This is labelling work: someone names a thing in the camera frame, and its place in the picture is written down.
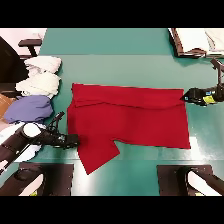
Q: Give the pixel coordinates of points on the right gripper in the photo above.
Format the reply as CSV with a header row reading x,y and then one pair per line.
x,y
195,96

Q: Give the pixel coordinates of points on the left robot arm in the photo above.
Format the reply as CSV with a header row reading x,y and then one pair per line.
x,y
13,145

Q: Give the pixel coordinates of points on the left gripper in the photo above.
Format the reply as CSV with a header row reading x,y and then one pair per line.
x,y
66,140

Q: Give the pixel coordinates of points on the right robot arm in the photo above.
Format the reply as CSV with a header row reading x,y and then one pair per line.
x,y
204,183

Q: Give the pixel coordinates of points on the red T-shirt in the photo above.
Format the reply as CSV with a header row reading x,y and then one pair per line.
x,y
133,116

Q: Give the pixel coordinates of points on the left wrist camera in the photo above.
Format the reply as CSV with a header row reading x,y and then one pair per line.
x,y
57,120

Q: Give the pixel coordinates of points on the lavender garment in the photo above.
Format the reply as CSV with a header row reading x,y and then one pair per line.
x,y
29,108

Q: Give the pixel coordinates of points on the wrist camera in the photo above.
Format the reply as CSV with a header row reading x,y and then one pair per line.
x,y
57,120
218,68

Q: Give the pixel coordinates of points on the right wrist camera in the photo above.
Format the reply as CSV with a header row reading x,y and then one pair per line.
x,y
218,68

